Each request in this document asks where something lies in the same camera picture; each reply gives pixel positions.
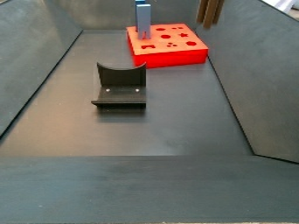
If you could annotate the red shape sorter board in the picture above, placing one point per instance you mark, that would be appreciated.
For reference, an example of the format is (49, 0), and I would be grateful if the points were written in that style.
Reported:
(174, 46)

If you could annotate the black curved holder stand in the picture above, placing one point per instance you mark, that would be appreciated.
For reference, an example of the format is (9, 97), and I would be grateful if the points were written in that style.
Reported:
(122, 86)

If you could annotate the brown wooden slats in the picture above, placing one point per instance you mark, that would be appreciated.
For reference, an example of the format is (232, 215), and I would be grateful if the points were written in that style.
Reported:
(209, 12)

